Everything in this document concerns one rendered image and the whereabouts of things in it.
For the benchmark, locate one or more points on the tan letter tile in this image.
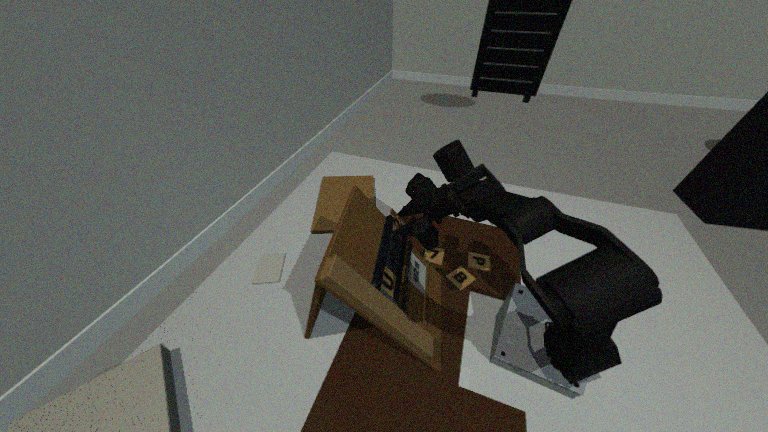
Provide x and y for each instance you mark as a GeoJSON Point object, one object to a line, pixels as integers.
{"type": "Point", "coordinates": [398, 222]}
{"type": "Point", "coordinates": [460, 277]}
{"type": "Point", "coordinates": [434, 256]}
{"type": "Point", "coordinates": [388, 281]}
{"type": "Point", "coordinates": [478, 261]}

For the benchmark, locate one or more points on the white paper ticket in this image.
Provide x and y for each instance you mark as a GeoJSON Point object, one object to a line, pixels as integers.
{"type": "Point", "coordinates": [417, 273]}

